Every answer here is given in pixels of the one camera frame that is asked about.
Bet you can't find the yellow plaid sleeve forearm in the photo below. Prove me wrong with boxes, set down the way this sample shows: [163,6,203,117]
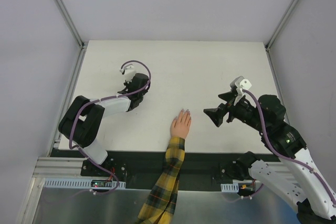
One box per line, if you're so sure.
[136,137,185,223]

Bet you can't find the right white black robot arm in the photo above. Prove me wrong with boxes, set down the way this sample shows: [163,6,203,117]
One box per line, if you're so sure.
[203,91,335,223]

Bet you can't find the mannequin hand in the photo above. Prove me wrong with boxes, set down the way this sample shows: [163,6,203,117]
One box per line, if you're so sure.
[170,109,192,139]

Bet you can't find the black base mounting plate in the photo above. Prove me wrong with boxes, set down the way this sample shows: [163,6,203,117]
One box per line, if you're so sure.
[49,148,279,190]

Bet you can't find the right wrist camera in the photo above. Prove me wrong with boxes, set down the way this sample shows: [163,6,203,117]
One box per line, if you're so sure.
[230,76,252,95]

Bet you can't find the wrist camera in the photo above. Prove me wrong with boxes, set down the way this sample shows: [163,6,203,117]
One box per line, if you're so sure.
[120,63,137,83]
[230,76,252,95]

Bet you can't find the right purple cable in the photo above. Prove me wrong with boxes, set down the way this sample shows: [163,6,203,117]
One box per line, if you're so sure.
[243,89,336,206]

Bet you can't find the right white cable duct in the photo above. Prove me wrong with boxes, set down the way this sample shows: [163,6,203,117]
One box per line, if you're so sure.
[220,183,239,193]

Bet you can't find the white cable duct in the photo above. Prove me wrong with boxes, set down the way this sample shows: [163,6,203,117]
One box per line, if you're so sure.
[220,183,239,193]
[44,178,126,190]

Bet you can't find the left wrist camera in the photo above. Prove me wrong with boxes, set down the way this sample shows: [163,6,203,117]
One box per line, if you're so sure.
[120,63,137,83]

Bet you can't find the left aluminium frame post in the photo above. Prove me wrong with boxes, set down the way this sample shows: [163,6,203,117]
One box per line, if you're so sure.
[39,0,88,49]

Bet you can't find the aluminium frame post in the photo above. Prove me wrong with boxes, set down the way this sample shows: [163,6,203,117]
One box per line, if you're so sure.
[39,0,88,49]
[265,0,301,52]

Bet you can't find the right aluminium frame post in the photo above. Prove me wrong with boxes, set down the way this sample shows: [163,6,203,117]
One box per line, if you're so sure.
[265,0,301,52]

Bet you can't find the left white cable duct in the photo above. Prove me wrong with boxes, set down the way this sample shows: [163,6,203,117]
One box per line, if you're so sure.
[44,178,126,190]

